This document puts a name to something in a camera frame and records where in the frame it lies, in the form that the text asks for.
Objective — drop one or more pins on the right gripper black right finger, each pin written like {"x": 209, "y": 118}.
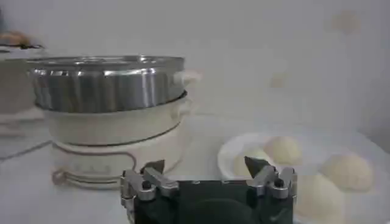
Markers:
{"x": 268, "y": 179}

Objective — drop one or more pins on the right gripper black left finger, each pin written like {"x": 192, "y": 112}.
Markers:
{"x": 158, "y": 181}

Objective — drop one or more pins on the white steamed bun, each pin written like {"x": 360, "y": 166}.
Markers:
{"x": 320, "y": 201}
{"x": 240, "y": 165}
{"x": 347, "y": 172}
{"x": 283, "y": 149}

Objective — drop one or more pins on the white round plate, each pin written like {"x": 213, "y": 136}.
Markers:
{"x": 231, "y": 149}

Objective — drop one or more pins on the white electric cooker pot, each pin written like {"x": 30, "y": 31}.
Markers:
{"x": 115, "y": 131}

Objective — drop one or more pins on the steel steamer basket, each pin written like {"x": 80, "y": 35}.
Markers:
{"x": 103, "y": 88}

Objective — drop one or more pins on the black and yellow packet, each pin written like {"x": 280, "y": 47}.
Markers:
{"x": 27, "y": 46}

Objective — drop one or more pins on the bagged brown bread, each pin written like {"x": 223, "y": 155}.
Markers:
{"x": 13, "y": 38}

